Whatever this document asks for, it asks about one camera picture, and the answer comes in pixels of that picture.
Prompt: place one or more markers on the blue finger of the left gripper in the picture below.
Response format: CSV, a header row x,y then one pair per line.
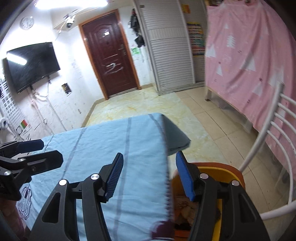
x,y
29,146

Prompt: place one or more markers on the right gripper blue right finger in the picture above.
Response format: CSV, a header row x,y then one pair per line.
x,y
187,174

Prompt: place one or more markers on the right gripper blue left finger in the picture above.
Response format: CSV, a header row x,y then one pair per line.
x,y
112,173

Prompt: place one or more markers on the orange trash bin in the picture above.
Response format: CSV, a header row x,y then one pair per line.
x,y
216,212

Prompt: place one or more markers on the white power adapter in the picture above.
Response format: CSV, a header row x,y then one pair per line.
x,y
3,124

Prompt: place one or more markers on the light blue bed sheet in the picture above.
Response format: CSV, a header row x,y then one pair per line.
x,y
68,203

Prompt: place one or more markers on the eye chart poster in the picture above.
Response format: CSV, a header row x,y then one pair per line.
x,y
12,112

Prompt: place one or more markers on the white metal chair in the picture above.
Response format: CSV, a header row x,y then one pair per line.
x,y
274,131

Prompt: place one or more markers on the white louvered wardrobe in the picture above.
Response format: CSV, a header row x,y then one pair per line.
x,y
164,26

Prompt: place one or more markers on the dark red wooden door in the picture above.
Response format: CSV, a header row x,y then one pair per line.
x,y
109,54

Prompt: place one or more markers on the pink tree pattern curtain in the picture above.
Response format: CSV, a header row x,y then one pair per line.
x,y
249,49

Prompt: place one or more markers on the black hanging bags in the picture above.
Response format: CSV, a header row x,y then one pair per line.
x,y
135,26

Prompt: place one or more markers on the black wall television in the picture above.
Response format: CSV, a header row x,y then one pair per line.
x,y
29,64

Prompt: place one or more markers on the white wall clock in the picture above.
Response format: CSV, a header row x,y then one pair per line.
x,y
27,22

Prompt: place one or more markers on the white security camera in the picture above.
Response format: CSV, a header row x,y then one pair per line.
x,y
69,22

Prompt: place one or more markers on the colourful wall chart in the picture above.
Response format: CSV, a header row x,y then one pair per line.
x,y
197,39

